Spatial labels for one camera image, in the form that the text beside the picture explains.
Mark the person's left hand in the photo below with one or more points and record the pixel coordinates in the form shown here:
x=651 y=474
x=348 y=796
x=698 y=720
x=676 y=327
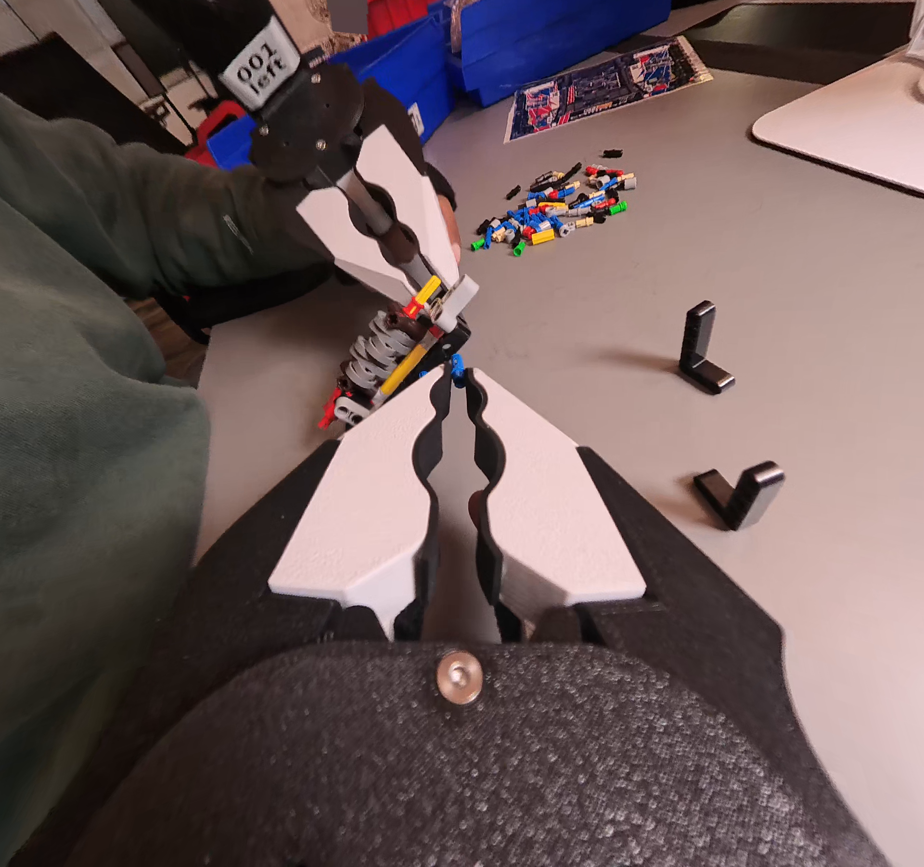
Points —
x=452 y=231

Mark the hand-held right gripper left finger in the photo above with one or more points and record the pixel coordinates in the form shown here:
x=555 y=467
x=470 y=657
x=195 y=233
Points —
x=361 y=520

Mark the lego instruction booklet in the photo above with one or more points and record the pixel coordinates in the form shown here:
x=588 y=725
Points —
x=613 y=83

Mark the white monitor stand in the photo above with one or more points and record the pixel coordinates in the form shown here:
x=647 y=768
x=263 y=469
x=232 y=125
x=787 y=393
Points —
x=859 y=123

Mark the black L-shaped lego beam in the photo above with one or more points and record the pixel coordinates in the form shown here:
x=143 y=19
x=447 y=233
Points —
x=700 y=347
x=743 y=499

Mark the blue lego pin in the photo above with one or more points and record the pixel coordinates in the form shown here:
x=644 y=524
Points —
x=456 y=367

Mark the person's green sweater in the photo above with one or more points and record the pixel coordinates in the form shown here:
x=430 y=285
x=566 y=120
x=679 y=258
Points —
x=72 y=520

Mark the pile of small lego pieces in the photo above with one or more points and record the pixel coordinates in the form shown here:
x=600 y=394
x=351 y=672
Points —
x=556 y=206

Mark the partly built lego assembly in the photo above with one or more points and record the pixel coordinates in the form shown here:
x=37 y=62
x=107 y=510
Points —
x=390 y=354

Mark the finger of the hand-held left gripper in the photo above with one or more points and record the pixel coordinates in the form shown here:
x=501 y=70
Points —
x=411 y=195
x=339 y=228

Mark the large blue storage bin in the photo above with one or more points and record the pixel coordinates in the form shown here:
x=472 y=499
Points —
x=563 y=22

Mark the person's left forearm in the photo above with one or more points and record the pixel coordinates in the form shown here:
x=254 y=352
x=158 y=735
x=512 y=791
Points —
x=144 y=195

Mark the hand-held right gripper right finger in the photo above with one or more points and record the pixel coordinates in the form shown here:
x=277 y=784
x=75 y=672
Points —
x=556 y=520

